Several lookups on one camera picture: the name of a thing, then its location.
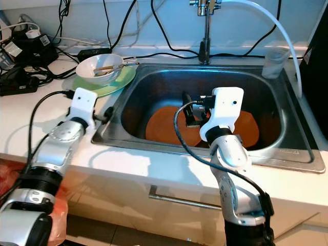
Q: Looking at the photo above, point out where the stainless steel sink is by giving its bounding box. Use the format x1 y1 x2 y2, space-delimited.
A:
91 63 326 174

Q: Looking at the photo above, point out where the light green plate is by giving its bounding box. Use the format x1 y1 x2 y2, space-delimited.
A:
72 64 136 98

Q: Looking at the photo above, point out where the white ribbed bowl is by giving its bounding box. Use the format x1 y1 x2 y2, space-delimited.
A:
76 54 125 86

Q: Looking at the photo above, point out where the slim black adapter box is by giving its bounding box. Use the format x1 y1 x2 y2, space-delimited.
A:
77 48 113 58

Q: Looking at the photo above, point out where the chrome faucet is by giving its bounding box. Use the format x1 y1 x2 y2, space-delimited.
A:
190 0 222 65

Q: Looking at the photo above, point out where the clear plastic cup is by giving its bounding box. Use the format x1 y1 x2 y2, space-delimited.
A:
261 47 291 79

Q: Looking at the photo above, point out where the black power adapter block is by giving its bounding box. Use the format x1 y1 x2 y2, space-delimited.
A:
4 31 59 66

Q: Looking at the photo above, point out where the black power strip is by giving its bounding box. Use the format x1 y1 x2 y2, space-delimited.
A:
0 67 39 97

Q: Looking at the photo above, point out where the white cabinet drawer front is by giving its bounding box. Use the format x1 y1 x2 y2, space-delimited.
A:
67 177 328 244

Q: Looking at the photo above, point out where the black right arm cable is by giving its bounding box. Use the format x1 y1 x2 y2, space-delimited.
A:
174 100 275 245

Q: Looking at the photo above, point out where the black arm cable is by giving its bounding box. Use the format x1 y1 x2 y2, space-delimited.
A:
174 100 275 245
0 90 76 216

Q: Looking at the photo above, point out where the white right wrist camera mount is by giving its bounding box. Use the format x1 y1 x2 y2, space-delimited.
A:
199 87 244 143

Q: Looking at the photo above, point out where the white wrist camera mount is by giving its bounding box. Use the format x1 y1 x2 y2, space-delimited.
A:
69 87 98 129
199 87 244 143

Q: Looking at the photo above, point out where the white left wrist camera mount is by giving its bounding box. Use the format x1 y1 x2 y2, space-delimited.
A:
69 87 98 129

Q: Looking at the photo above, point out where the black power cable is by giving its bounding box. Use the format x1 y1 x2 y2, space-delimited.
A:
112 49 267 60
111 0 137 50
150 0 171 51
245 0 282 55
103 0 112 49

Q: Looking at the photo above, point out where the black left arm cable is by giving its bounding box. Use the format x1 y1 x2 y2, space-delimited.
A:
0 90 76 216

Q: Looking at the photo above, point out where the steel bar drawer handle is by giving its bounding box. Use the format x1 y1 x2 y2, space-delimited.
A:
149 184 224 211

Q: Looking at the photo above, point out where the white water hose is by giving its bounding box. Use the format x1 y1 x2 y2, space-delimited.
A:
220 0 303 99

